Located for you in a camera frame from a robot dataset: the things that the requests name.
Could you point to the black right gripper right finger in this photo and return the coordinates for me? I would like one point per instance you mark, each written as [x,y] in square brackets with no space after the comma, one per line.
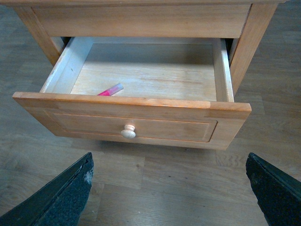
[278,194]

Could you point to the wooden nightstand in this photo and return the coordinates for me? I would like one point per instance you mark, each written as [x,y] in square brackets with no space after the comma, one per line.
[244,21]

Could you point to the wooden drawer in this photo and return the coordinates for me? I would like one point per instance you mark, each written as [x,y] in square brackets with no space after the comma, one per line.
[177,92]

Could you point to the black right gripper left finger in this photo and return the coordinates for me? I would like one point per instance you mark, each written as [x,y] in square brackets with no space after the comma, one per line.
[60,202]

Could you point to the pink marker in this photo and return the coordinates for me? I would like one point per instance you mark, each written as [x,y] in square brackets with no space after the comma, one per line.
[112,90]

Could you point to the drawer knob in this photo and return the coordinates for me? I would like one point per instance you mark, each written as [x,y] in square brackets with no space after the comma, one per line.
[128,131]

